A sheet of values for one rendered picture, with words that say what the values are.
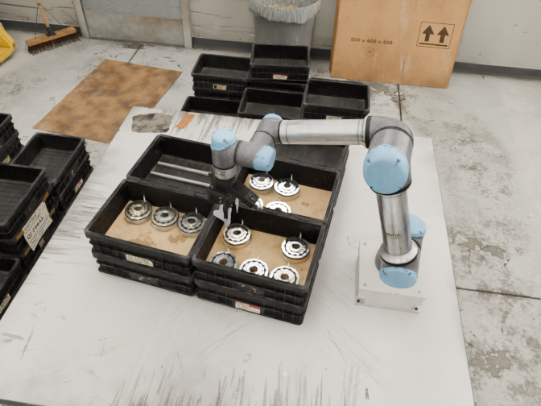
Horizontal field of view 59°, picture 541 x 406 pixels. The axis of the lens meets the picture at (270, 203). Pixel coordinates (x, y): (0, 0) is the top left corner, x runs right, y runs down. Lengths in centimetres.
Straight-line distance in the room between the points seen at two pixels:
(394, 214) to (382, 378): 57
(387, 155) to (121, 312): 108
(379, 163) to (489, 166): 256
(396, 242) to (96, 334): 104
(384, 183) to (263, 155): 36
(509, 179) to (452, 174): 39
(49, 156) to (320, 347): 201
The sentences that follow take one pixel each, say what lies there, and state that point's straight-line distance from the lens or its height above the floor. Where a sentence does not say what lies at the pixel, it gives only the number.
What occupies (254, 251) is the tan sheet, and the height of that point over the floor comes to 83.
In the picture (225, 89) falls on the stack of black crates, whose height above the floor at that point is 38.
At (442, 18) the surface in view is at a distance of 438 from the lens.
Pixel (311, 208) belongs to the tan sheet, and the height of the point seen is 83.
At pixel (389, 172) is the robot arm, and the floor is 138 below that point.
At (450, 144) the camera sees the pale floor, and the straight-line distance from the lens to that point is 387.
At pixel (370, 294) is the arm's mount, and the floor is 77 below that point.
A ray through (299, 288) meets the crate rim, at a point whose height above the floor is 93.
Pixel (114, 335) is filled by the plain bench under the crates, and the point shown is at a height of 70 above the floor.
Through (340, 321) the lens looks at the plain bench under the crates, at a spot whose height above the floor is 70.
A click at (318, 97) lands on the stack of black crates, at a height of 49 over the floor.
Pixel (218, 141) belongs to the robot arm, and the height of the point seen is 132.
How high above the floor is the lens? 219
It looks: 45 degrees down
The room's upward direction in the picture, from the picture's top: 2 degrees clockwise
